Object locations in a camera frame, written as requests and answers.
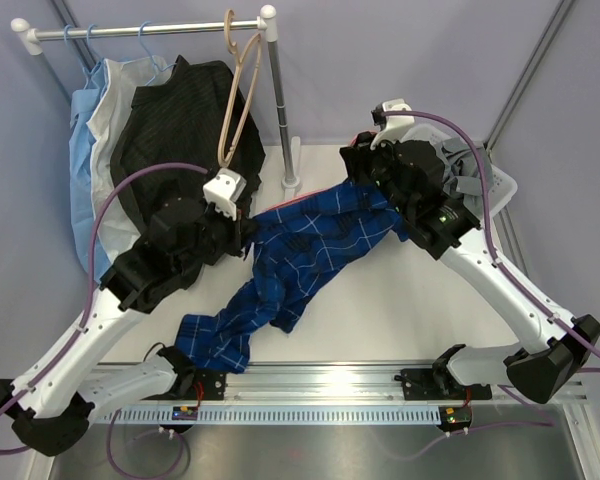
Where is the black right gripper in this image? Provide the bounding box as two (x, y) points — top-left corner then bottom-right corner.
(343, 128), (415, 219)

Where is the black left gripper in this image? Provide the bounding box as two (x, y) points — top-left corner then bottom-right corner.
(174, 197), (256, 277)

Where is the pink plastic hanger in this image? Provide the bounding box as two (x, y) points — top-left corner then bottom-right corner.
(266, 189), (326, 211)

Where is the blue plaid shirt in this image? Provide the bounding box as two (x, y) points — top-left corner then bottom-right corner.
(175, 181), (408, 374)

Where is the grey shirt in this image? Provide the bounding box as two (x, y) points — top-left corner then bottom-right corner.
(434, 138), (483, 219)

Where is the beige plastic hanger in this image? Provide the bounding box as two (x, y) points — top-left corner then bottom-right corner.
(217, 9), (262, 168)

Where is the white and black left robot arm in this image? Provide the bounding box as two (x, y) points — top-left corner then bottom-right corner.
(0, 198), (253, 457)

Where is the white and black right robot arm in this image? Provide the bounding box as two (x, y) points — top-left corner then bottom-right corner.
(340, 132), (600, 404)

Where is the light blue shirt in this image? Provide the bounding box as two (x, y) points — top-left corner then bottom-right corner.
(69, 62), (106, 271)

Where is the white shirt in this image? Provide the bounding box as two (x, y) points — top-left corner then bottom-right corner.
(87, 56), (171, 277)

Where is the white plastic basket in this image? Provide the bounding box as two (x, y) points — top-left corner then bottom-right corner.
(402, 123), (518, 218)

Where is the black garment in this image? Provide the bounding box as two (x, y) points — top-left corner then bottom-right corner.
(109, 54), (267, 291)

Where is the white metal clothes rack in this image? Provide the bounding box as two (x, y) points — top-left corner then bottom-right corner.
(10, 5), (301, 195)

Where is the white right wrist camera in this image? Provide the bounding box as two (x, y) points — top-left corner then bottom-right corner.
(370, 98), (415, 150)

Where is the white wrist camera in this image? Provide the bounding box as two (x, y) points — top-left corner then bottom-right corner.
(203, 168), (247, 221)
(370, 98), (415, 150)

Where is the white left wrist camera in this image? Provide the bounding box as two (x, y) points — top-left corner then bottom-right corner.
(203, 168), (247, 221)

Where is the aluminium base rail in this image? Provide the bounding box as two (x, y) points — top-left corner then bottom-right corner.
(84, 359), (589, 404)

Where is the aluminium frame post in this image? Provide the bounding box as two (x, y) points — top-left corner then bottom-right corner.
(484, 0), (578, 153)

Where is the light blue cable duct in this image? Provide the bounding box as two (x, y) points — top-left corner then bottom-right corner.
(97, 405), (442, 426)

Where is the blue wire hanger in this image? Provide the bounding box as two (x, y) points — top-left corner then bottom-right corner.
(85, 24), (103, 64)
(137, 21), (176, 85)
(63, 24), (89, 78)

